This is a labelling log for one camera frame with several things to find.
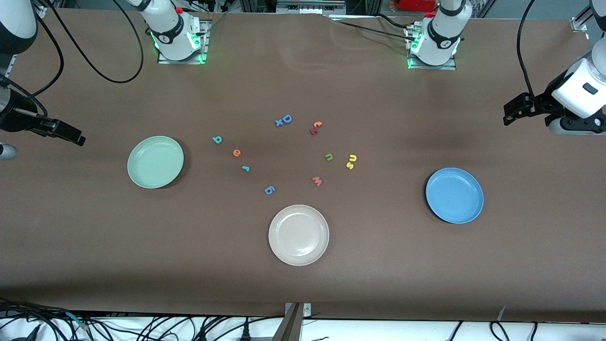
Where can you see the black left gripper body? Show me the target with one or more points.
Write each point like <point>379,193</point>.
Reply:
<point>541,103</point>

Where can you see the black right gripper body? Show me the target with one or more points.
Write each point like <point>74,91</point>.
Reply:
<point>15,119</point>

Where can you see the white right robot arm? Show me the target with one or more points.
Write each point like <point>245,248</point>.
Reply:
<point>170,33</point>

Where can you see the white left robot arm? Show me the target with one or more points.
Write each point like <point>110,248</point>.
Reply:
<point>442,38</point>

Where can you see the pale green plate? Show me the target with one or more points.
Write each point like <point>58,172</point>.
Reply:
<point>155,162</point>

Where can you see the blue plate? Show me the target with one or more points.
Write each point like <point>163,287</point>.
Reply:
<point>454,195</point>

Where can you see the red box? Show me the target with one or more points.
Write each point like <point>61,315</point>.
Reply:
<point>416,4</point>

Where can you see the brown table cover sheet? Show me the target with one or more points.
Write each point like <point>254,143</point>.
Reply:
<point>378,265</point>

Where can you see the pink foam letter w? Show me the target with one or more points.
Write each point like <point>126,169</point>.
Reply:
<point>317,182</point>

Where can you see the blue foam letter g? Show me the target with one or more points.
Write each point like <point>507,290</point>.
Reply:
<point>269,190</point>

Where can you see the blue foam letter D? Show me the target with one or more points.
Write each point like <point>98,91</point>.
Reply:
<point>284,119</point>

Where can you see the silver equipment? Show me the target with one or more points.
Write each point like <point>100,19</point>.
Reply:
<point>310,7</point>

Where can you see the beige plate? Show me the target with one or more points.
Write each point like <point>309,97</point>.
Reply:
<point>298,235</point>

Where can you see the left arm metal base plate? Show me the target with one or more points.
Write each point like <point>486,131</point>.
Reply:
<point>445,67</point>

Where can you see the metal corner bracket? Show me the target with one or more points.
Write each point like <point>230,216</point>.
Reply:
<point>580,24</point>
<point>40,12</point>

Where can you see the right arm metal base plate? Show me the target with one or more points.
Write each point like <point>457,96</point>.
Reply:
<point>204,42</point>

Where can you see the aluminium profile with bracket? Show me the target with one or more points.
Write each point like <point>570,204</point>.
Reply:
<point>291,327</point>

